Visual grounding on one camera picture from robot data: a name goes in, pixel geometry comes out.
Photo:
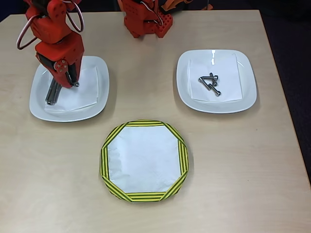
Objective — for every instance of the orange printed table clamp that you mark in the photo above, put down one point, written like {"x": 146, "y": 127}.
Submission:
{"x": 179, "y": 3}

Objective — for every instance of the red gripper black motor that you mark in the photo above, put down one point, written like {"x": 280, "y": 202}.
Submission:
{"x": 65, "y": 54}

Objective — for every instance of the white square ceramic plate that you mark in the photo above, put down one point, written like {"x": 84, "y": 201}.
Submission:
{"x": 39, "y": 106}
{"x": 182, "y": 80}

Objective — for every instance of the yellow green striped plate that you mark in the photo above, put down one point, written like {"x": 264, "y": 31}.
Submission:
{"x": 103, "y": 160}

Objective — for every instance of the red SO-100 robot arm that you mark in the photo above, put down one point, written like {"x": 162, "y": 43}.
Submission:
{"x": 143, "y": 19}

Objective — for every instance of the white paper napkin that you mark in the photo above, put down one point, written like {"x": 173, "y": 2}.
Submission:
{"x": 85, "y": 94}
{"x": 228, "y": 68}

